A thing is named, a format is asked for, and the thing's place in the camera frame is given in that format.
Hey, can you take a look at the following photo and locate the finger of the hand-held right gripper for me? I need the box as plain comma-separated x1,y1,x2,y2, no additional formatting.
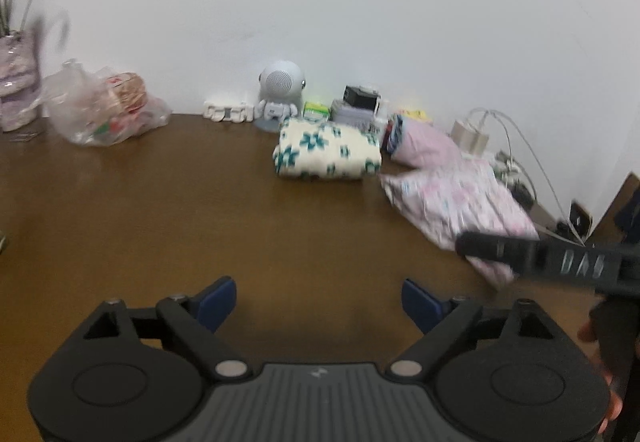
456,231,543,275

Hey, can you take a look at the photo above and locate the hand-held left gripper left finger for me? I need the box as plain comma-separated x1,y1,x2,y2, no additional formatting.
82,276,251,383

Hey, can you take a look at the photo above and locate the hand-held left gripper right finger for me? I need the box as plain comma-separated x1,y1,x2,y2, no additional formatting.
385,278,556,383

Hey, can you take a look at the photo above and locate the purple floral garment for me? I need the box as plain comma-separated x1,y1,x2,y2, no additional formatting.
380,157,541,285

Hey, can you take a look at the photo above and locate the cream teal-flower garment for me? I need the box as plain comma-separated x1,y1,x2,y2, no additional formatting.
273,117,383,181

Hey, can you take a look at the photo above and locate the person's right hand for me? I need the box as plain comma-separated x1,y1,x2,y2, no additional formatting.
579,295,640,433

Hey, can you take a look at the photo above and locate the brown wooden cabinet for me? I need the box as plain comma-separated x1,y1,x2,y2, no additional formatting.
590,172,640,253

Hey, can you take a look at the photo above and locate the black power adapter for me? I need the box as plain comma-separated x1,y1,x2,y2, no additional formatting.
512,182,536,210

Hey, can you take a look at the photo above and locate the white power strip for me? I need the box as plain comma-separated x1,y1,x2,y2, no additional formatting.
492,149,531,188

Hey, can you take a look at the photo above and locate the pink folded garment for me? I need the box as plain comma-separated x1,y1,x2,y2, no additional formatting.
382,113,463,168

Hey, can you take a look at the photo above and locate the white plastic clip holder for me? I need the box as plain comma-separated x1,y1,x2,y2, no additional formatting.
204,101,253,123

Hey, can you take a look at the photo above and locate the patterned tin box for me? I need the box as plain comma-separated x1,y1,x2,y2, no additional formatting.
330,100,383,133

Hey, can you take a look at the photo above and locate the black charger box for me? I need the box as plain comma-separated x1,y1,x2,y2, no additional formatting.
345,85,381,109

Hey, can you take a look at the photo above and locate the small green white box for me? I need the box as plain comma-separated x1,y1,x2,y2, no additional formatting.
303,101,331,122

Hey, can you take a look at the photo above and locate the plastic bag of snacks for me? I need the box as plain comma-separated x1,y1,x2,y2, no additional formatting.
42,60,172,146

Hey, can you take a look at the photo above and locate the white robot speaker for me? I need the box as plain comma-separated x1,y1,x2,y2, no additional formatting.
255,62,307,130

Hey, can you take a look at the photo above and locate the crocheted vase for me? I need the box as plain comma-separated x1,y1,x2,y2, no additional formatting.
0,33,46,132

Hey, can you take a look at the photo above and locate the black phone mount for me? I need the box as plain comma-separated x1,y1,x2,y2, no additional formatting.
555,201,596,243

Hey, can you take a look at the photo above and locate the grey cable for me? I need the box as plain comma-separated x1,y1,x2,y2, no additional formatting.
467,107,588,243

